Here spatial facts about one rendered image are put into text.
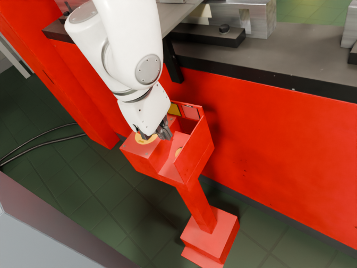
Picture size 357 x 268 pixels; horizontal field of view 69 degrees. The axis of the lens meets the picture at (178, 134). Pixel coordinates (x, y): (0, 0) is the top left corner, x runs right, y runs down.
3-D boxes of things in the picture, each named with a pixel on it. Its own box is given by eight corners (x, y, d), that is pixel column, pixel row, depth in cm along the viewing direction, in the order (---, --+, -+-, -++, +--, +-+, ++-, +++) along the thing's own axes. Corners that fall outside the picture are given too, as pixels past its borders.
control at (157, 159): (135, 170, 82) (108, 134, 69) (162, 133, 89) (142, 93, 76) (189, 193, 71) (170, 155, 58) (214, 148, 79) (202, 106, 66)
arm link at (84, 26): (159, 69, 46) (132, 55, 52) (124, -2, 36) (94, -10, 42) (125, 100, 45) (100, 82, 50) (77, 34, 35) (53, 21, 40)
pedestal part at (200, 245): (181, 256, 126) (173, 248, 117) (204, 210, 137) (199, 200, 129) (218, 277, 115) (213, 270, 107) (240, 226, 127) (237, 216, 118)
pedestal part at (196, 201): (200, 229, 119) (161, 164, 80) (205, 217, 122) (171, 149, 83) (211, 234, 116) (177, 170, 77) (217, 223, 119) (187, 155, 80)
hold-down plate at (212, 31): (158, 38, 88) (154, 29, 86) (167, 28, 90) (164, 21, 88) (237, 48, 71) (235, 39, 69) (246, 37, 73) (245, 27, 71)
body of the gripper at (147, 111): (133, 64, 54) (153, 99, 63) (104, 100, 50) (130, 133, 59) (161, 67, 50) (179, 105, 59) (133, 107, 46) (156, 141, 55)
